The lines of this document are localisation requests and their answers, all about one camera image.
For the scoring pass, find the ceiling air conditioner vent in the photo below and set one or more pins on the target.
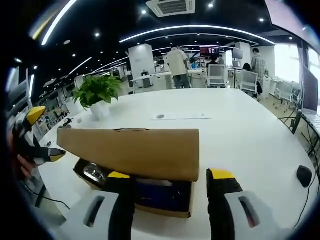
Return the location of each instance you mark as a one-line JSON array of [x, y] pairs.
[[171, 7]]

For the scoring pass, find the person's left hand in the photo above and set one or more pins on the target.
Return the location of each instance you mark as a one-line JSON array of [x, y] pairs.
[[26, 167]]

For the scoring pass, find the white office chair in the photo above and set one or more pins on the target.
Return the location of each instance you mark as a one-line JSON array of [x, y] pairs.
[[248, 82], [217, 76]]

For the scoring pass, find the brown cardboard shoe box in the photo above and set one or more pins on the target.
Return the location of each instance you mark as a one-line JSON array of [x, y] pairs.
[[135, 150]]

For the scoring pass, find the white soft wet wipes pack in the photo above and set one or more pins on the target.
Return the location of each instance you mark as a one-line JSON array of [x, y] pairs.
[[94, 173]]

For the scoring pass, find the curved ceiling light strip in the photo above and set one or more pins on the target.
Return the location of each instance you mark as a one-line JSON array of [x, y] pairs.
[[200, 28]]

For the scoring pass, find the black computer mouse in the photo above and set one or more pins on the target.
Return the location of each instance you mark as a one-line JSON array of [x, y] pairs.
[[304, 176]]

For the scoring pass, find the dark desktop monitor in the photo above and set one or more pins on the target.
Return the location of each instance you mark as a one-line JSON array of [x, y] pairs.
[[310, 90]]

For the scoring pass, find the small black white gadget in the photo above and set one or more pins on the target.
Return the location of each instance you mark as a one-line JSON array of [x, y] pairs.
[[67, 122]]

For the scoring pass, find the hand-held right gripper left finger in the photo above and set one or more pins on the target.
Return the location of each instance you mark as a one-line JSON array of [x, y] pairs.
[[100, 215]]

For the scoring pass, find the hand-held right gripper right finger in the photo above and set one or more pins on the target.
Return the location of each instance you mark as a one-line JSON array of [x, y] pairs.
[[232, 215]]

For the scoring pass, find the green potted plant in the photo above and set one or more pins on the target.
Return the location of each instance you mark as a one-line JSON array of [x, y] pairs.
[[97, 90]]

